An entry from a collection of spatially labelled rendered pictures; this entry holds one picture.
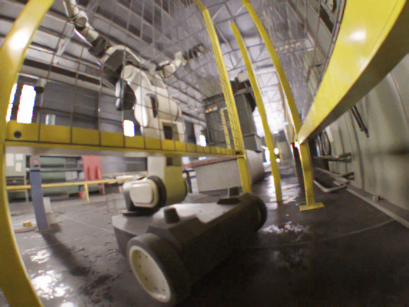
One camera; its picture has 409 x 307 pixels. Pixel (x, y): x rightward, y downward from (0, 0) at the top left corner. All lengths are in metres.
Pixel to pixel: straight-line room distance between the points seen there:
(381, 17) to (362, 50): 0.05
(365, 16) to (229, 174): 2.78
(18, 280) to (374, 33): 0.42
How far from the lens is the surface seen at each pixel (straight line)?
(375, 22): 0.16
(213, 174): 2.94
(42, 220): 1.82
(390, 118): 0.84
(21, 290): 0.28
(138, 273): 0.52
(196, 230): 0.44
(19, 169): 7.17
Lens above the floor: 0.33
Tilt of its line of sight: 7 degrees up
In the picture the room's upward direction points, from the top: 10 degrees counter-clockwise
